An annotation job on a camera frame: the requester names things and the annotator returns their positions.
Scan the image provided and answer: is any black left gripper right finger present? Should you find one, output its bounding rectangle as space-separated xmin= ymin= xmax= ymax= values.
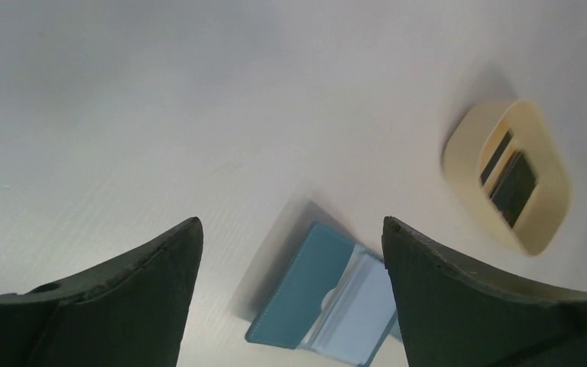
xmin=381 ymin=216 xmax=587 ymax=366

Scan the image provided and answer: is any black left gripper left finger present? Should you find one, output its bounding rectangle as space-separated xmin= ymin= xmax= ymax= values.
xmin=0 ymin=217 xmax=203 ymax=366

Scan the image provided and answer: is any blue leather card holder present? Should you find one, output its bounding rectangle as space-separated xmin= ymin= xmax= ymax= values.
xmin=245 ymin=222 xmax=398 ymax=366

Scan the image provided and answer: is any black VIP card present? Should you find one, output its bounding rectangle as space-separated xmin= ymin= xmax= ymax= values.
xmin=490 ymin=151 xmax=537 ymax=228

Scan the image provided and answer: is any gold card with black stripe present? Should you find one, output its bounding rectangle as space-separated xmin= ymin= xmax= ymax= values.
xmin=480 ymin=131 xmax=513 ymax=185

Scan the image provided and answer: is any beige oval plastic tray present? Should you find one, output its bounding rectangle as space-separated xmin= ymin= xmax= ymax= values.
xmin=442 ymin=99 xmax=572 ymax=256

